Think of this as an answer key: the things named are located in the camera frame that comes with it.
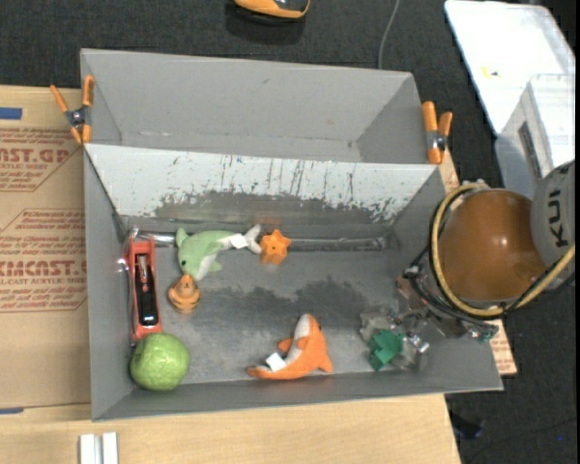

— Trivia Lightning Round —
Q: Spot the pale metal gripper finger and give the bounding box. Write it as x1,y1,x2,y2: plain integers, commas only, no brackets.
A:
359,305,397,341
394,333,430,372

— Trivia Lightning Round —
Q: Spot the orange plush fish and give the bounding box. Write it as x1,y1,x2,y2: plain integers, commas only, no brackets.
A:
246,312,334,382

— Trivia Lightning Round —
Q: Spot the grey metal bin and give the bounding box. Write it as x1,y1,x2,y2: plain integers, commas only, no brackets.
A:
79,48,505,422

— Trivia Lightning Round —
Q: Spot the orange star-shaped toy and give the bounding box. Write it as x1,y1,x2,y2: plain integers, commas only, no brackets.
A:
259,228,292,267

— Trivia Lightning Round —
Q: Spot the green plush dolphin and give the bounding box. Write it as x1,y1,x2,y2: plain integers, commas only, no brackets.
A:
175,223,263,282

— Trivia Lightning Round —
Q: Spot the orange striped tiger toy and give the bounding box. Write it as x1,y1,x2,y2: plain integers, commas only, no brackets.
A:
167,274,202,315

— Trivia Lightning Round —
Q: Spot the green apple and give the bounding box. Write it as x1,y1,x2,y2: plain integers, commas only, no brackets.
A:
129,332,191,392

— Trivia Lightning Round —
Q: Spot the red and black stapler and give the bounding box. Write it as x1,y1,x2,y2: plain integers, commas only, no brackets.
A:
122,227,164,345

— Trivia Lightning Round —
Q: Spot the brown cardboard board, red print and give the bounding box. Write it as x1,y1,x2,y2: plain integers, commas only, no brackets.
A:
0,83,94,416

